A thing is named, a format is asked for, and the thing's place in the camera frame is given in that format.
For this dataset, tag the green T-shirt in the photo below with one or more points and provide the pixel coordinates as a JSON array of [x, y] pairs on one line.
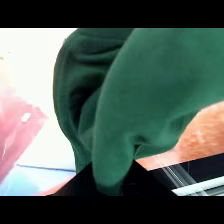
[[150, 83]]

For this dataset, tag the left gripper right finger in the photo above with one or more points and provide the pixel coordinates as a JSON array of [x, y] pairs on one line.
[[143, 181]]

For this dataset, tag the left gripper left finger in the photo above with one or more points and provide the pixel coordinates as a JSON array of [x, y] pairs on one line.
[[78, 185]]

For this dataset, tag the silver frame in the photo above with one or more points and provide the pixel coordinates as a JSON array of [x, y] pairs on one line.
[[200, 190]]

